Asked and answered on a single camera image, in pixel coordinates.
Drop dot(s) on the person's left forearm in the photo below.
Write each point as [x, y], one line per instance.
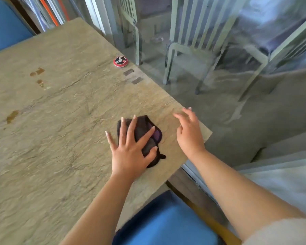
[99, 214]

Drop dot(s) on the person's right thumb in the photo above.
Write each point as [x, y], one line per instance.
[179, 132]

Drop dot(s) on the person's left little finger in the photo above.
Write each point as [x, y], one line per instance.
[110, 140]

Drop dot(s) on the pale green slatted chair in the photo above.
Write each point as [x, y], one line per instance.
[283, 45]
[191, 25]
[131, 20]

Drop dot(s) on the person's right hand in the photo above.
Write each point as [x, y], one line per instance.
[191, 140]

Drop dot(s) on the red round call button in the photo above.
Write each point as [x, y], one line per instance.
[120, 61]

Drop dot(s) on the orange and white boards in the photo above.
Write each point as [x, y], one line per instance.
[49, 11]

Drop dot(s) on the dark brown purple cloth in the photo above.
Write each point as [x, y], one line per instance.
[149, 147]

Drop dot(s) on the person's left hand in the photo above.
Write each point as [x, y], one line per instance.
[126, 158]

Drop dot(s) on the beige sleeve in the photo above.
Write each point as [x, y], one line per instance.
[285, 233]

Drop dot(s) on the grey tape strip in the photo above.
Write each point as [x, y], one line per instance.
[128, 72]
[137, 80]

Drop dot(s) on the blue cushioned wooden chair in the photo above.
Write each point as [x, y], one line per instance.
[168, 221]
[5, 25]

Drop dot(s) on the person's right forearm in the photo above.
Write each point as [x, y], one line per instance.
[239, 193]

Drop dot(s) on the person's left thumb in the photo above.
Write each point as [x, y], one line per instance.
[150, 153]

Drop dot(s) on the person's left middle finger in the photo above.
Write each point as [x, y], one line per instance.
[132, 130]

